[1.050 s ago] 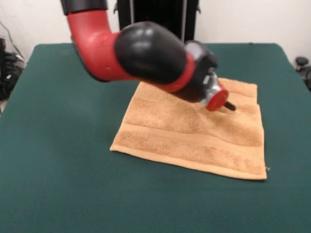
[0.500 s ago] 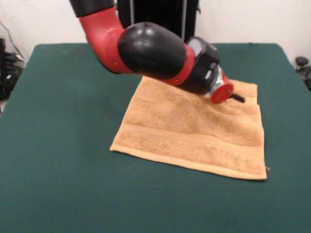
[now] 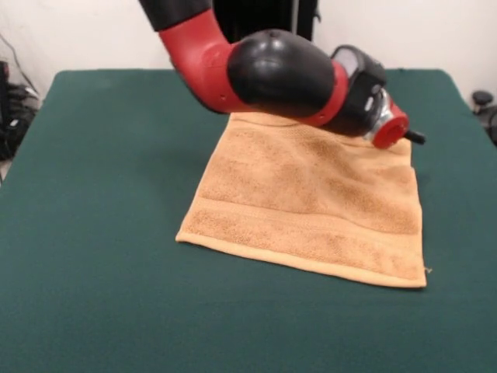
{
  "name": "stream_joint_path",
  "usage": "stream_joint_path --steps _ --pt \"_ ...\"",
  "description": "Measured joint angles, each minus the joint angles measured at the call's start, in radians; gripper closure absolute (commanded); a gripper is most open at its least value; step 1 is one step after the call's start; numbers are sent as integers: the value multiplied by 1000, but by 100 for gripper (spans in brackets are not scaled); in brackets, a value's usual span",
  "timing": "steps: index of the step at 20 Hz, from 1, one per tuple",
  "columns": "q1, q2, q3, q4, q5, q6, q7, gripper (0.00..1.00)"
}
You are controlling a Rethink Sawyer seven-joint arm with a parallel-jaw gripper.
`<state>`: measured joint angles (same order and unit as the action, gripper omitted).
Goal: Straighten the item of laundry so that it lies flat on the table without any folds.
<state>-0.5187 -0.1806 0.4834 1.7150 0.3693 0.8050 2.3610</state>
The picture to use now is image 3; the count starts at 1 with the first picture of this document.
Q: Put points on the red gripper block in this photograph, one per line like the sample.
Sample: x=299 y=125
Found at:
x=392 y=130

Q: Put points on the tan terry towel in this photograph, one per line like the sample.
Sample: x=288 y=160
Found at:
x=291 y=194

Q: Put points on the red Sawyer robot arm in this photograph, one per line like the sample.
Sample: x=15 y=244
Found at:
x=272 y=77

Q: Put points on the dark tripod base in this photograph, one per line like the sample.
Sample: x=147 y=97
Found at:
x=17 y=97
x=481 y=97

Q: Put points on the black stand behind table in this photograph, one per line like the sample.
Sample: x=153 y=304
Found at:
x=248 y=19

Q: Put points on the dark green table cloth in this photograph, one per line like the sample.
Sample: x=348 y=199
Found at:
x=77 y=233

